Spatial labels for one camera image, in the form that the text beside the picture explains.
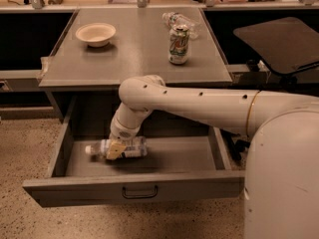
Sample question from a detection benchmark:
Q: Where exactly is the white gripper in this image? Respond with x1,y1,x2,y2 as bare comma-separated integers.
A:
106,117,140,160

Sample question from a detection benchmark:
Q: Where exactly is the clear plastic water bottle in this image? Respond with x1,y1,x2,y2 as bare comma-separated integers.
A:
85,136,148,160

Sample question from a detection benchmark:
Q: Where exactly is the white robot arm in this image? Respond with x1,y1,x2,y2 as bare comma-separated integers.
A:
111,76,319,239

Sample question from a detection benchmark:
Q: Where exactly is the grey open top drawer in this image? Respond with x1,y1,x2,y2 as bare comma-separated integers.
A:
23,94,244,207

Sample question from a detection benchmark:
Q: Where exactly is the crumpled clear plastic bottle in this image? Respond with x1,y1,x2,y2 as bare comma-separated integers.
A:
161,12,199,40

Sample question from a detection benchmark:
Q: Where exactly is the grey metal cabinet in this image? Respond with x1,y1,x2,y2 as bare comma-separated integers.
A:
38,6,233,121

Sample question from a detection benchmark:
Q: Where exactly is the white paper bowl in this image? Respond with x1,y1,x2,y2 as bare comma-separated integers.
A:
76,23,116,48

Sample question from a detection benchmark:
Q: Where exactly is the green soda can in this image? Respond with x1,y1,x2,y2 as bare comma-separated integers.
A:
168,25,189,65

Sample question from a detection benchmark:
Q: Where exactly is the black office chair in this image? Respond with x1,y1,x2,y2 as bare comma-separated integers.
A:
216,17,319,164

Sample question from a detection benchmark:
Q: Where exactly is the black drawer handle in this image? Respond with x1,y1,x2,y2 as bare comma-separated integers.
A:
122,185,159,199

